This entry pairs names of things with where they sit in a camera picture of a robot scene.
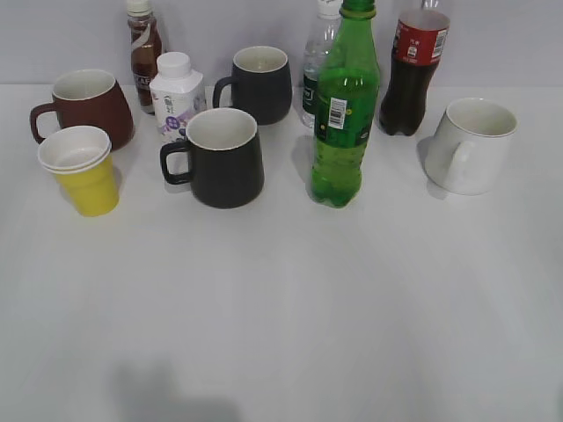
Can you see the green plastic soda bottle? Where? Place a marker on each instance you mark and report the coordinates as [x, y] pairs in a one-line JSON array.
[[348, 86]]

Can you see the yellow paper cup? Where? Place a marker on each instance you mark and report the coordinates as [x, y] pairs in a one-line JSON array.
[[80, 160]]

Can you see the front black mug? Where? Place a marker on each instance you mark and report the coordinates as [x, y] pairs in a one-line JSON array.
[[220, 158]]

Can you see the rear dark grey mug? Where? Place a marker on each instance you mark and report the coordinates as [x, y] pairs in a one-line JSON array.
[[260, 84]]

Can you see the white milk bottle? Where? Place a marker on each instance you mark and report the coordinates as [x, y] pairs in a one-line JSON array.
[[178, 94]]

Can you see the white ceramic mug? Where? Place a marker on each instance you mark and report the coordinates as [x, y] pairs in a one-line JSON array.
[[466, 153]]

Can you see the clear water bottle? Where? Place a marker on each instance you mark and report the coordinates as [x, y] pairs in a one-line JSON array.
[[322, 34]]

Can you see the brown coffee drink bottle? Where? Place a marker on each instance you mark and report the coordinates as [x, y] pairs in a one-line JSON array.
[[146, 47]]

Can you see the brown ceramic mug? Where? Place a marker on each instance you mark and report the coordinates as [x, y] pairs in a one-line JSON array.
[[88, 97]]

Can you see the cola bottle red label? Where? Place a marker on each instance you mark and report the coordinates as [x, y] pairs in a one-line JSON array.
[[415, 55]]

